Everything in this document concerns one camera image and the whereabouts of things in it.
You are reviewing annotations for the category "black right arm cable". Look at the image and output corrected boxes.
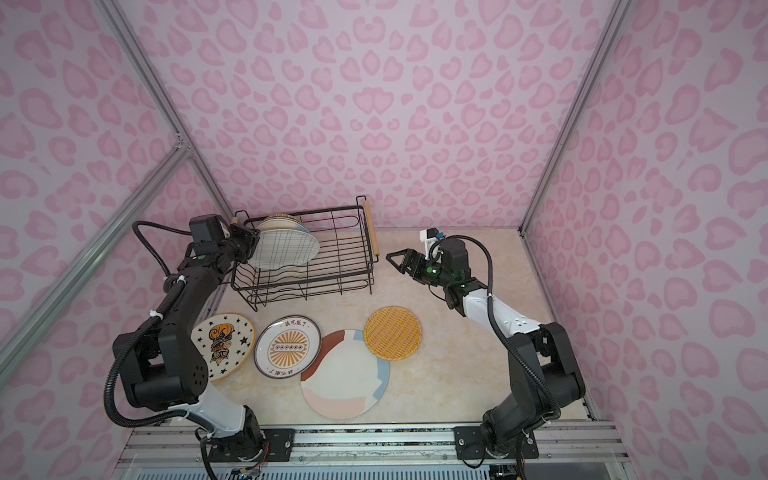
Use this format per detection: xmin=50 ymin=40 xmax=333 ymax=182
xmin=428 ymin=234 xmax=565 ymax=480

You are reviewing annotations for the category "star pattern character plate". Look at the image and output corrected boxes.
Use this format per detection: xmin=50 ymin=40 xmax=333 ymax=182
xmin=191 ymin=313 xmax=256 ymax=381

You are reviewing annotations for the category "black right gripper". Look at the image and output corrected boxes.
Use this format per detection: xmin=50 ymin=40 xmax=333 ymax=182
xmin=387 ymin=250 xmax=454 ymax=288

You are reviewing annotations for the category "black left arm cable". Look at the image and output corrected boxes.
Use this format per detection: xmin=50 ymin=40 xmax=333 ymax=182
xmin=103 ymin=220 xmax=265 ymax=480

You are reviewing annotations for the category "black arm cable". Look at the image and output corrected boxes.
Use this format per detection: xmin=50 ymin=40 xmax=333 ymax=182
xmin=428 ymin=234 xmax=565 ymax=480
xmin=103 ymin=220 xmax=265 ymax=480

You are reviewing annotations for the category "large pastel colour-block plate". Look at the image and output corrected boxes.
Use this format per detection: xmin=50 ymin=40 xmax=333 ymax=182
xmin=300 ymin=329 xmax=390 ymax=420

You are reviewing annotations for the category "black wire dish rack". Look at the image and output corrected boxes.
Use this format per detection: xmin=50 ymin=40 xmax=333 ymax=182
xmin=230 ymin=195 xmax=379 ymax=310

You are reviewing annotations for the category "tan woven bamboo tray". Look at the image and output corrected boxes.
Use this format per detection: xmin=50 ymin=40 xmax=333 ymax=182
xmin=363 ymin=306 xmax=423 ymax=361

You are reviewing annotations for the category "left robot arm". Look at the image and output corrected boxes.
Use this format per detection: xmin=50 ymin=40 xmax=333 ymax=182
xmin=103 ymin=214 xmax=267 ymax=462

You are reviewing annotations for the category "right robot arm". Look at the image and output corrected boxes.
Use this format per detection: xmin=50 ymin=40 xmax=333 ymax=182
xmin=386 ymin=229 xmax=586 ymax=457

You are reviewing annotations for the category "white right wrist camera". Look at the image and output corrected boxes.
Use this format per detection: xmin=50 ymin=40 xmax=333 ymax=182
xmin=419 ymin=227 xmax=445 ymax=259

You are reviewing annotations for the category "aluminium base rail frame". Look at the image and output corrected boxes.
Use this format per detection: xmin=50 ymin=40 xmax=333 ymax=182
xmin=112 ymin=420 xmax=635 ymax=479

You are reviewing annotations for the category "white grid pattern plate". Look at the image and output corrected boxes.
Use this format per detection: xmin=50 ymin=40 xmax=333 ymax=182
xmin=247 ymin=232 xmax=320 ymax=270

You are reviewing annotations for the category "orange sunburst green-rim plate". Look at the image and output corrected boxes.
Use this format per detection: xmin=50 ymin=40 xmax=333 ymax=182
xmin=253 ymin=315 xmax=322 ymax=379

